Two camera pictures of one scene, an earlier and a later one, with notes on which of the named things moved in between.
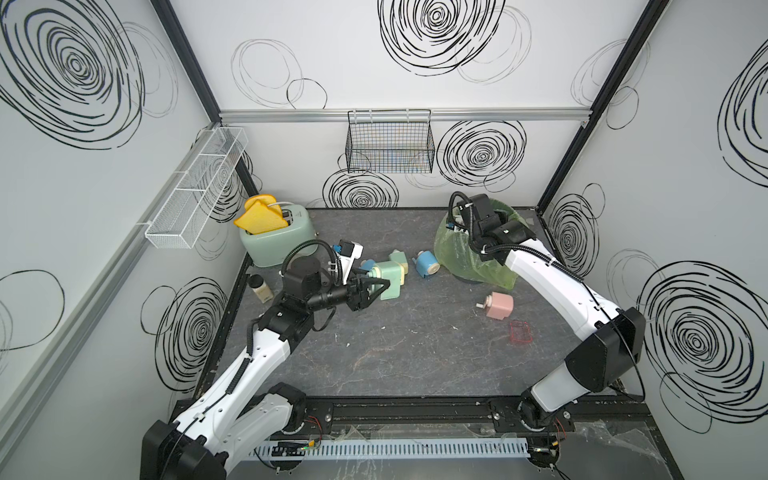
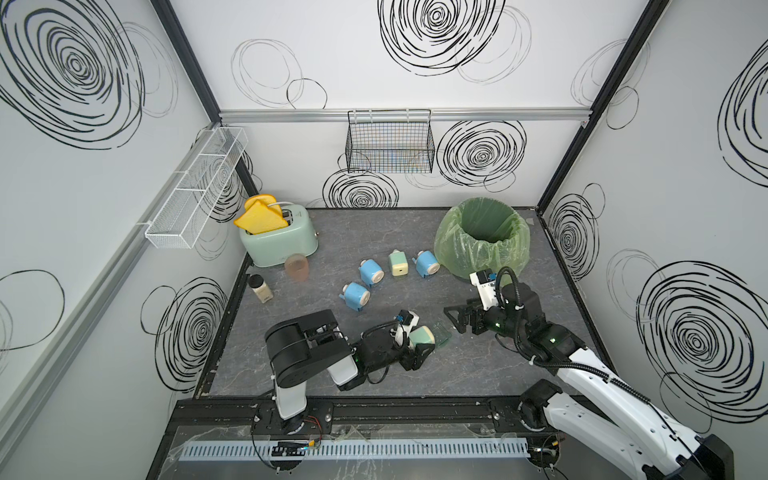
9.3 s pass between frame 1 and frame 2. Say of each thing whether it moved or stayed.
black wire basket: stayed
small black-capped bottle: stayed
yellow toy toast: stayed
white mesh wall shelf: stayed
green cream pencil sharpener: moved
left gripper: moved
